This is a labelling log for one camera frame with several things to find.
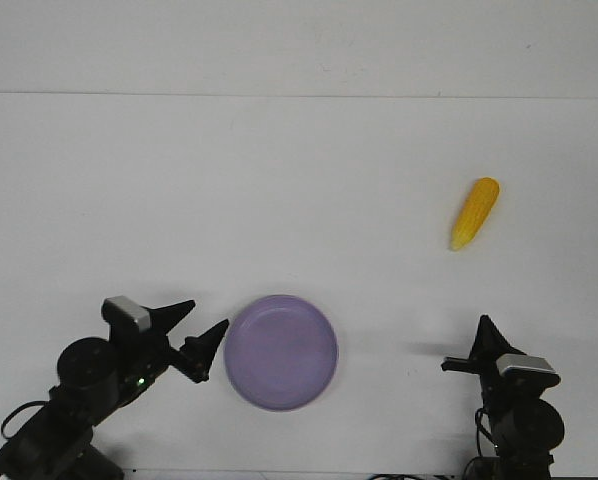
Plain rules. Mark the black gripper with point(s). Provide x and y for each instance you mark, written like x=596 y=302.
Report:
x=491 y=354
x=144 y=356

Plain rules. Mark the purple round plate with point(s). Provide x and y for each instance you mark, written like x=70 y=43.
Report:
x=280 y=353

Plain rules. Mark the yellow corn cob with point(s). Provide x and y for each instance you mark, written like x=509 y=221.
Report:
x=474 y=212

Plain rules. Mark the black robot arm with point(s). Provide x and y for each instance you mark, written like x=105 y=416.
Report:
x=516 y=429
x=98 y=376

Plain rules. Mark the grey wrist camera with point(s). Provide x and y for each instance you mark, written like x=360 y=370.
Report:
x=122 y=312
x=528 y=370

